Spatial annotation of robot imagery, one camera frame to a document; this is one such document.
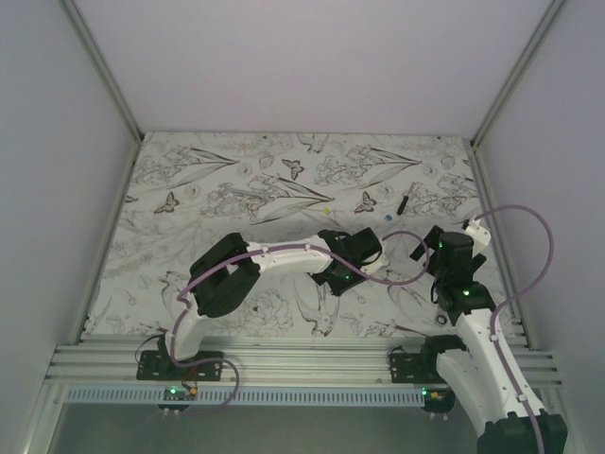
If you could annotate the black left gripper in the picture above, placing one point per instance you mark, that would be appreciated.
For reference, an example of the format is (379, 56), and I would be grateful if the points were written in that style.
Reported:
(337, 288)

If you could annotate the black handled screwdriver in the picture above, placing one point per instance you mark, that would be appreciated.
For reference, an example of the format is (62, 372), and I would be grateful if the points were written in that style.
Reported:
(405, 199)

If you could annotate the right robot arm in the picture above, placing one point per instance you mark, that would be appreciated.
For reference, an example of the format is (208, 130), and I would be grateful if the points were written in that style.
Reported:
(476, 361)

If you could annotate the right controller board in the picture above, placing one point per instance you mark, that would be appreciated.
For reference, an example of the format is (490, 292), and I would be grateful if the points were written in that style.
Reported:
(438, 402)

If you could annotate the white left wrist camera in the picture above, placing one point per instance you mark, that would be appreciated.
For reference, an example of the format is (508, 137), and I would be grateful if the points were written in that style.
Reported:
(379, 263)

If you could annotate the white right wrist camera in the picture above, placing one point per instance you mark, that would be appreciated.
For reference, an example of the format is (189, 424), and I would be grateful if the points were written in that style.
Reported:
(479, 234)

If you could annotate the slotted cable duct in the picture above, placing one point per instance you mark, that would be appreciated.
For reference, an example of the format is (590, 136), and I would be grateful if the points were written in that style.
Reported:
(252, 396)

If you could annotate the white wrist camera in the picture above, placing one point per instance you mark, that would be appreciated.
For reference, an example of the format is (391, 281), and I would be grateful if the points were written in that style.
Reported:
(379, 263)
(479, 234)

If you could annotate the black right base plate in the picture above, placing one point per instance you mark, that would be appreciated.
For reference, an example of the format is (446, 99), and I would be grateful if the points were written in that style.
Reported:
(413, 368)

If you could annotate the controller board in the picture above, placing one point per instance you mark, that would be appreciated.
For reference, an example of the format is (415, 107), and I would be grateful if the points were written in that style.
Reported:
(177, 399)
(438, 402)

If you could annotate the left controller board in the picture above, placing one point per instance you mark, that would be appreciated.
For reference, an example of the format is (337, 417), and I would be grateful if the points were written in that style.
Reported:
(177, 399)

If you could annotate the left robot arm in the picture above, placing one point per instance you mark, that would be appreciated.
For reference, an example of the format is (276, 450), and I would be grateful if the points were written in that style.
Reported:
(224, 276)

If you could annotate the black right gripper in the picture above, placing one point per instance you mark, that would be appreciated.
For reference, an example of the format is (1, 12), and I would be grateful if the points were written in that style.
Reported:
(433, 240)

